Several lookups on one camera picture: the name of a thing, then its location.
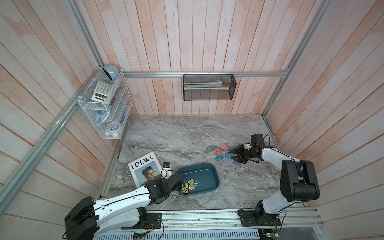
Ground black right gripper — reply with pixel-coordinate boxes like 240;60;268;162
228;143;256;163

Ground pink binder clip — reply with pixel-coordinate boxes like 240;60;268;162
220;142;229;151
214;149;223;156

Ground yellow binder clip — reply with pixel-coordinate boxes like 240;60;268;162
188;179;201;191
182;183;190;195

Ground teal storage tray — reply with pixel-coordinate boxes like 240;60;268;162
178;163;220;196

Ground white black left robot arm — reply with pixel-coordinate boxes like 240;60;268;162
62;173;188;240

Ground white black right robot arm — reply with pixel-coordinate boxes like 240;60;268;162
229;134;320;227

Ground Loewe magazine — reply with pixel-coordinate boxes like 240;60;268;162
128;152;163;188

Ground papers in mesh basket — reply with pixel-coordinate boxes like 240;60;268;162
183;81;223;89

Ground white calculator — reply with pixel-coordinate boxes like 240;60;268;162
91;81;113;104

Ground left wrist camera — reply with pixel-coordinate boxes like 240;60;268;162
161;162;172;179

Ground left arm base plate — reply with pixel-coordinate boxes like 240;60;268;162
121;212;162;230

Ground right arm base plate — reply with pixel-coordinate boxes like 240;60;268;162
237;210;281;227

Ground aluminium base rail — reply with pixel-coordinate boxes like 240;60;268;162
119;206;325;232

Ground black mesh wall basket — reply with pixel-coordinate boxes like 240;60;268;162
183;74;237;101

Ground white wire wall shelf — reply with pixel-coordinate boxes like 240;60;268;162
78;68;133;140

